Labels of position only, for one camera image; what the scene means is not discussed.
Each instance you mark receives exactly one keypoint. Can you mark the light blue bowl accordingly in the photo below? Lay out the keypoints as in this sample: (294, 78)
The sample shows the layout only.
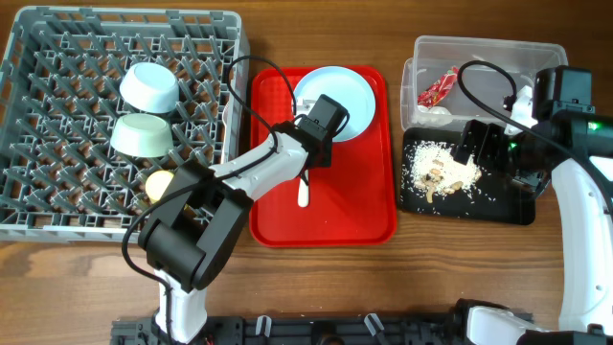
(150, 87)

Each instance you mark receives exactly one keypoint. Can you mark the rice food scraps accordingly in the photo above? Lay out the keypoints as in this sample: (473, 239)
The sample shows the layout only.
(432, 182)

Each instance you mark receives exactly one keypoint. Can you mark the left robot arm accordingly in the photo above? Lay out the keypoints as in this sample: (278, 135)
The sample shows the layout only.
(192, 230)

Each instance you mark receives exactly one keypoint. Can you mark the green bowl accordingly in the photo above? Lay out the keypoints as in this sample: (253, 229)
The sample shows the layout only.
(142, 135)

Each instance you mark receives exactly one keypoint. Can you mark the light blue plate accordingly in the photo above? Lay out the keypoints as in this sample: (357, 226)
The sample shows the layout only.
(346, 87)

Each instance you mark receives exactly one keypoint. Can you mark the white plastic spoon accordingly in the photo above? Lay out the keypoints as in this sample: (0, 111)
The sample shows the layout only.
(303, 191)

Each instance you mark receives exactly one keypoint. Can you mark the yellow cup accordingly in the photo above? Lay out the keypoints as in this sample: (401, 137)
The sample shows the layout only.
(157, 183)

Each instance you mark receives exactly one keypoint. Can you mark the black waste tray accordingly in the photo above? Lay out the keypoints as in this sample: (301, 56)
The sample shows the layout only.
(492, 198)

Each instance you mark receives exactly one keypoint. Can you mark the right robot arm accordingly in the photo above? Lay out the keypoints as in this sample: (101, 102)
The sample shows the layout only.
(560, 134)

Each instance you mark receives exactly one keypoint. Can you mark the red snack wrapper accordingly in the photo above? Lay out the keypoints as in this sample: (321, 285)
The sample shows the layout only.
(434, 94)

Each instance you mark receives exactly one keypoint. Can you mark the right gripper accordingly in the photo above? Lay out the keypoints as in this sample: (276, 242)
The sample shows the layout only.
(490, 135)

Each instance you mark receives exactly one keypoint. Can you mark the grey dishwasher rack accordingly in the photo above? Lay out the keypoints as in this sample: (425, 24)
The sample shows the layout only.
(61, 180)

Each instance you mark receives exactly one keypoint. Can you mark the red plastic tray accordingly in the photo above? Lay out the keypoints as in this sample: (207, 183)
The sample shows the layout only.
(352, 202)

